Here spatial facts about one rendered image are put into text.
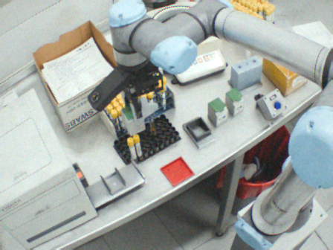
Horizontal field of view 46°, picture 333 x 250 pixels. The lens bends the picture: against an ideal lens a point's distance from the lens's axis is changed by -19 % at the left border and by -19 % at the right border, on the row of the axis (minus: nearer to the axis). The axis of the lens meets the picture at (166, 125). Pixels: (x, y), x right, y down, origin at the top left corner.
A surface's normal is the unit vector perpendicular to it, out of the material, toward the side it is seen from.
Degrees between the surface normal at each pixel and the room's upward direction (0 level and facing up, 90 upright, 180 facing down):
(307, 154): 82
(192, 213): 0
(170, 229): 0
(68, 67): 1
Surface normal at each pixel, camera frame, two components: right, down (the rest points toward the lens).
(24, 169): -0.05, -0.56
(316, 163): -0.69, 0.53
